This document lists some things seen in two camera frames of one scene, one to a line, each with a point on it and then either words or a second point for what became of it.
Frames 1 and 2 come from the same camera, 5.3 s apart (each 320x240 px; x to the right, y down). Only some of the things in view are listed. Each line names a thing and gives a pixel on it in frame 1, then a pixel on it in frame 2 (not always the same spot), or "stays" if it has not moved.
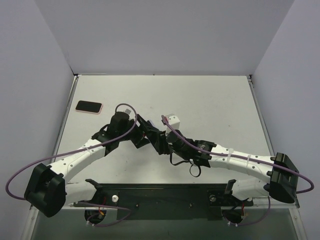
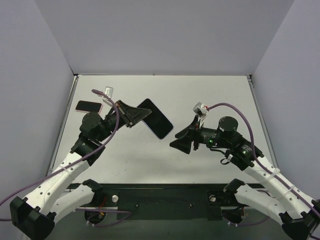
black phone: [89, 107] stays
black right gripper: [162, 141] → [195, 136]
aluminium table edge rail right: [263, 202] stays
